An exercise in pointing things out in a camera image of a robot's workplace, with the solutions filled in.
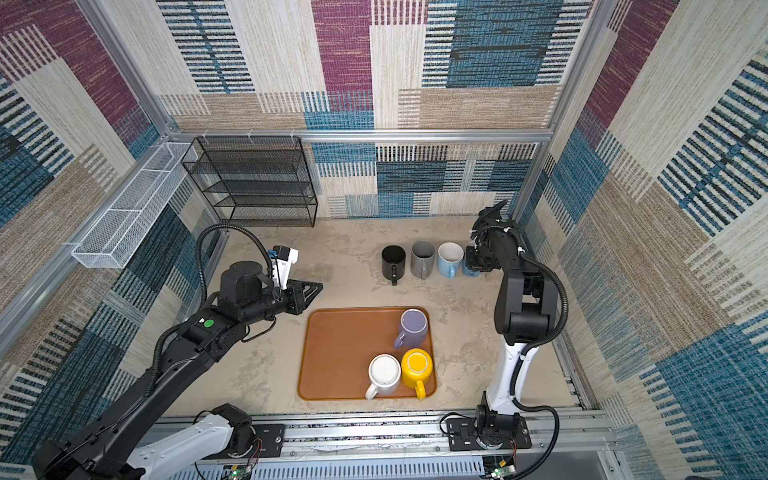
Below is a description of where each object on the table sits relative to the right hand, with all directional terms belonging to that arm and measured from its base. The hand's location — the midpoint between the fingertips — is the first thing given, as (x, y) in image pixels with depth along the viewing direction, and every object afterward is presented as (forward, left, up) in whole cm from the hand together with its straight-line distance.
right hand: (478, 269), depth 95 cm
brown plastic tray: (-23, +35, -6) cm, 42 cm away
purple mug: (-18, +22, +1) cm, 28 cm away
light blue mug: (+6, +8, -1) cm, 10 cm away
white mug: (-30, +30, -1) cm, 43 cm away
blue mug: (+1, +2, -3) cm, 4 cm away
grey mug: (+5, +17, +2) cm, 18 cm away
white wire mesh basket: (-7, +92, +26) cm, 96 cm away
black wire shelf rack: (+35, +75, +11) cm, 83 cm away
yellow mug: (-30, +22, +1) cm, 37 cm away
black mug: (+6, +26, -1) cm, 27 cm away
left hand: (-15, +44, +18) cm, 50 cm away
